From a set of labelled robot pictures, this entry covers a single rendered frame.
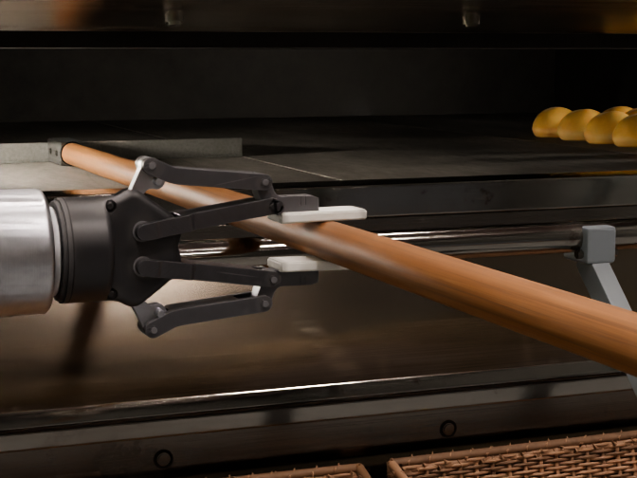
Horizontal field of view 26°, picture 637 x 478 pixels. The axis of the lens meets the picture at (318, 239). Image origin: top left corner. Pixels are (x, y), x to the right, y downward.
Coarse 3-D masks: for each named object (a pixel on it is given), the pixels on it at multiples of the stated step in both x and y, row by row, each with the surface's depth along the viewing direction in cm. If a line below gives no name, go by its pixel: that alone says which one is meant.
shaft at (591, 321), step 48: (192, 192) 132; (288, 240) 108; (336, 240) 99; (384, 240) 94; (432, 288) 85; (480, 288) 79; (528, 288) 76; (528, 336) 76; (576, 336) 70; (624, 336) 66
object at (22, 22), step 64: (0, 0) 136; (64, 0) 138; (128, 0) 139; (192, 0) 141; (256, 0) 143; (320, 0) 145; (384, 0) 148; (448, 0) 150; (512, 0) 152; (576, 0) 154
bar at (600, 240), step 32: (512, 224) 130; (544, 224) 130; (576, 224) 131; (608, 224) 132; (192, 256) 118; (224, 256) 119; (256, 256) 120; (480, 256) 128; (576, 256) 131; (608, 256) 131; (608, 288) 129
